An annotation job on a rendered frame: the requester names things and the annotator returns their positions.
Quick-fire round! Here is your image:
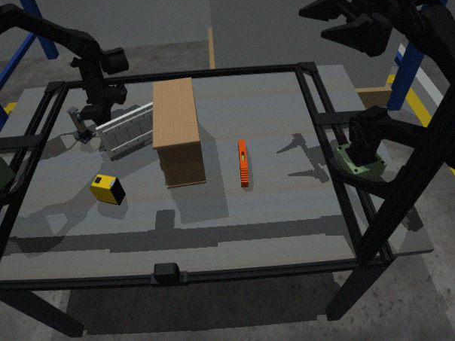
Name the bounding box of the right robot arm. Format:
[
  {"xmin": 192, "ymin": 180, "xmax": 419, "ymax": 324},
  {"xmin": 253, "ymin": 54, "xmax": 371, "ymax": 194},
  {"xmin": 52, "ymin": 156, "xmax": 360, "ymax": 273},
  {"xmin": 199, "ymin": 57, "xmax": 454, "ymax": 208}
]
[{"xmin": 345, "ymin": 0, "xmax": 455, "ymax": 167}]

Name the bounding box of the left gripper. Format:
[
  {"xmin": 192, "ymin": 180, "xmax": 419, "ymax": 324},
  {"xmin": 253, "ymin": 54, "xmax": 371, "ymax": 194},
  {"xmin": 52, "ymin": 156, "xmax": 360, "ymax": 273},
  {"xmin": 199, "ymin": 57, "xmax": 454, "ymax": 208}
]
[{"xmin": 80, "ymin": 78, "xmax": 114, "ymax": 126}]

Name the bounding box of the wooden post with grey hook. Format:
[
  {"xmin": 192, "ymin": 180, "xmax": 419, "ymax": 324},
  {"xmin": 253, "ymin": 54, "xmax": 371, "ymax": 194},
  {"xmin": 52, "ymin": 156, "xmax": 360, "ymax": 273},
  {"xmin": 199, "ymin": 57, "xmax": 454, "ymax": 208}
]
[{"xmin": 67, "ymin": 106, "xmax": 96, "ymax": 144}]

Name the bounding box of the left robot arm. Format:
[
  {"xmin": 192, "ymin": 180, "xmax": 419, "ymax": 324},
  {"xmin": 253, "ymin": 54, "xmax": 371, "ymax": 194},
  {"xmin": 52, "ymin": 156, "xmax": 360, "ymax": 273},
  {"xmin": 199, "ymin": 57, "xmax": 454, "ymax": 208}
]
[{"xmin": 0, "ymin": 3, "xmax": 129, "ymax": 105}]

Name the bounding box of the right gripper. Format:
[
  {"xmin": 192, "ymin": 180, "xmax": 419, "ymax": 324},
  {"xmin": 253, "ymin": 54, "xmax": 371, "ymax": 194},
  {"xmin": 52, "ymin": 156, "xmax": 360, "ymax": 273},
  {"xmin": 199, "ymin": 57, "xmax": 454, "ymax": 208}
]
[{"xmin": 298, "ymin": 0, "xmax": 395, "ymax": 57}]

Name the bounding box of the brown wooden cabinet with white door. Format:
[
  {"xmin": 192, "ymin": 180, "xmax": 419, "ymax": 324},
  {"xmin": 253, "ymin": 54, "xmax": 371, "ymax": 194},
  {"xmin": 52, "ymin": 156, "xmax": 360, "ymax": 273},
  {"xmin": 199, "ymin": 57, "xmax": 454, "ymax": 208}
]
[{"xmin": 96, "ymin": 78, "xmax": 206, "ymax": 189}]

